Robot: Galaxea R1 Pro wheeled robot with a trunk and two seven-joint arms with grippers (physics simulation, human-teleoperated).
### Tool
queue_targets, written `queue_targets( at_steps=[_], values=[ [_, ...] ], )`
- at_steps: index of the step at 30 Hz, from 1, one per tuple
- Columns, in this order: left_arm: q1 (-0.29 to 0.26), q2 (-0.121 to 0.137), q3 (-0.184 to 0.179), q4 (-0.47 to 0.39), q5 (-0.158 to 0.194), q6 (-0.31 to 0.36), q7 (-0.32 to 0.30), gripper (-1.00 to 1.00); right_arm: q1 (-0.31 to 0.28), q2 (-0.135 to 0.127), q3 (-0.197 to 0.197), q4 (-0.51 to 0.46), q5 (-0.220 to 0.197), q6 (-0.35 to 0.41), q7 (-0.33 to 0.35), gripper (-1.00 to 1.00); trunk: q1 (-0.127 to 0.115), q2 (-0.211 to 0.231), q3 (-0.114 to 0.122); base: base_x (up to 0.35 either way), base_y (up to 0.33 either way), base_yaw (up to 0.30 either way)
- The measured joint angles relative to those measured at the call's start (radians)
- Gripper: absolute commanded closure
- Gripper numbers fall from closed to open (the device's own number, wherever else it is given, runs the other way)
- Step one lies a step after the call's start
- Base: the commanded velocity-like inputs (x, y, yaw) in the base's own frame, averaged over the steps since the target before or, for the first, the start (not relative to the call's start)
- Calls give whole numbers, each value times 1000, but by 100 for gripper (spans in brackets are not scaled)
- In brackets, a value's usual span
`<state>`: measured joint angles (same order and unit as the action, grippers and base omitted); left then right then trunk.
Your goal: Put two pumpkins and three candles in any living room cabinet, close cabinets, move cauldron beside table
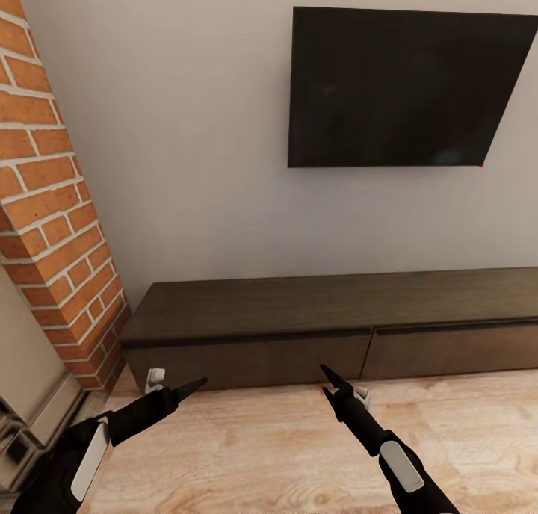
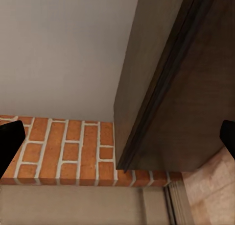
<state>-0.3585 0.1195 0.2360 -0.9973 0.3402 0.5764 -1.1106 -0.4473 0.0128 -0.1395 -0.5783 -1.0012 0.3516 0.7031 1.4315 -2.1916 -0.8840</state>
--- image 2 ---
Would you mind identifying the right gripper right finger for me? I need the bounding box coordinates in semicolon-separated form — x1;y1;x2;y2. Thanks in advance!
219;120;235;160

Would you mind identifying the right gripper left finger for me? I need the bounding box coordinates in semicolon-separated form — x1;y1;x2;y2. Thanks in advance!
0;120;25;179

